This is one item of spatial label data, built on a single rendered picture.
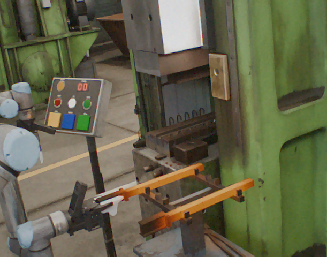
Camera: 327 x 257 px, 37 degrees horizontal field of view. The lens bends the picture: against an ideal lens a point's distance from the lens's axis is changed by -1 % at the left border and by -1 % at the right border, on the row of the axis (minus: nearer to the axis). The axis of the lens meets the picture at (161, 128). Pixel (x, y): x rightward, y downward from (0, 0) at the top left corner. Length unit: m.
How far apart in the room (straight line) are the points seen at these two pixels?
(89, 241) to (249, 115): 1.87
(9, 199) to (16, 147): 0.27
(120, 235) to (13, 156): 2.05
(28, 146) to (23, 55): 5.39
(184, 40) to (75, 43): 5.37
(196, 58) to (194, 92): 0.38
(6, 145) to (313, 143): 1.27
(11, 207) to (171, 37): 0.87
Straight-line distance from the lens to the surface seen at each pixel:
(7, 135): 1.45
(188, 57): 2.06
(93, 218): 1.65
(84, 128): 2.42
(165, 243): 1.89
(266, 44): 1.78
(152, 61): 2.02
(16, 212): 1.68
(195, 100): 2.44
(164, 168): 2.04
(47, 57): 6.87
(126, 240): 3.34
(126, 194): 1.68
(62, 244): 3.44
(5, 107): 2.00
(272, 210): 1.98
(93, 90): 2.44
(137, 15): 2.06
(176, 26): 1.95
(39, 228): 1.59
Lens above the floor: 1.70
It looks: 19 degrees down
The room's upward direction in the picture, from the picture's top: 7 degrees counter-clockwise
